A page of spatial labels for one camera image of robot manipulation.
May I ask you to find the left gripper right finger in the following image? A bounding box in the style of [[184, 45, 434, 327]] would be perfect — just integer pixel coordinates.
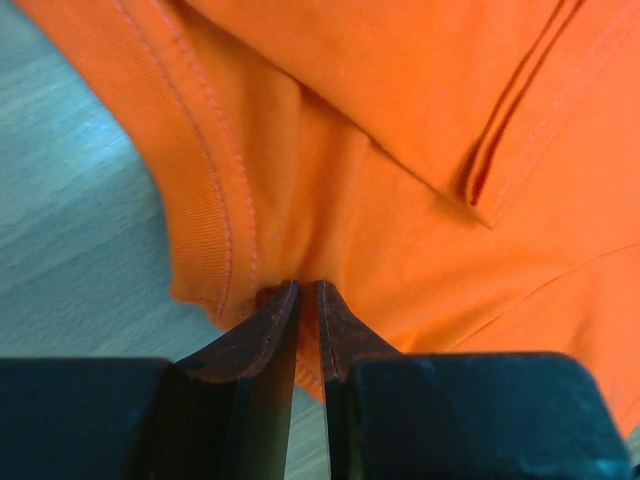
[[316, 281, 415, 479]]

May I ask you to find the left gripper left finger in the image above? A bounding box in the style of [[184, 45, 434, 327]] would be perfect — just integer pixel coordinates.
[[128, 281, 300, 479]]

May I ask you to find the orange t shirt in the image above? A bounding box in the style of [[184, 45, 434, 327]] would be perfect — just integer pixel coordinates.
[[20, 1, 639, 433]]

